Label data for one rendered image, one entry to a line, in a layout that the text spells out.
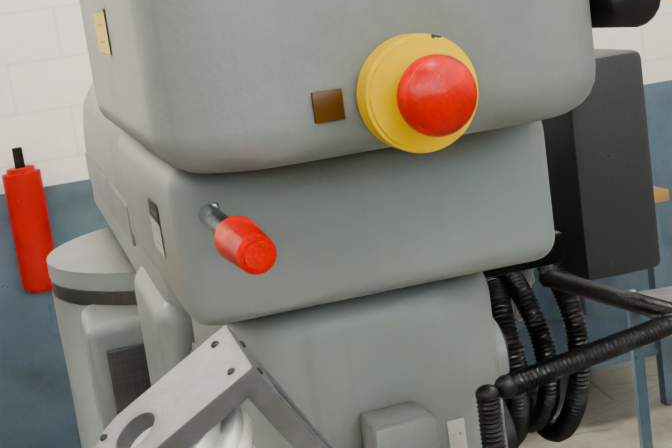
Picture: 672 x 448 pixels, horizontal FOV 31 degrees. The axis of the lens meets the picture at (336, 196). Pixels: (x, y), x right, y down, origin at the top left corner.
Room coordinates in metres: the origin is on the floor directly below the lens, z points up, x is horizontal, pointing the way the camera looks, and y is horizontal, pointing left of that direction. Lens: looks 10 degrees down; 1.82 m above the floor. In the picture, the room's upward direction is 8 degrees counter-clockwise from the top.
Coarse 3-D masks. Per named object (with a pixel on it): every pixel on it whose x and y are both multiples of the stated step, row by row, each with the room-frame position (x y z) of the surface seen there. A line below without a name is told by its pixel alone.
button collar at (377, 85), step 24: (384, 48) 0.61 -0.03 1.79; (408, 48) 0.61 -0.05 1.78; (432, 48) 0.61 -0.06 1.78; (456, 48) 0.61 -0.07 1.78; (360, 72) 0.62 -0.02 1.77; (384, 72) 0.60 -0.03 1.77; (360, 96) 0.61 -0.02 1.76; (384, 96) 0.60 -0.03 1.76; (384, 120) 0.60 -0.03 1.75; (408, 144) 0.60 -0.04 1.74; (432, 144) 0.61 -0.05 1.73
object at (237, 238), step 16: (208, 208) 0.68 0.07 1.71; (208, 224) 0.66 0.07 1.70; (224, 224) 0.60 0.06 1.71; (240, 224) 0.59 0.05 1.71; (224, 240) 0.59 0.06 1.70; (240, 240) 0.56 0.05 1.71; (256, 240) 0.56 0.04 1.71; (224, 256) 0.59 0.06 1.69; (240, 256) 0.56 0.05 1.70; (256, 256) 0.56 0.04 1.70; (272, 256) 0.56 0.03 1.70; (256, 272) 0.56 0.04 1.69
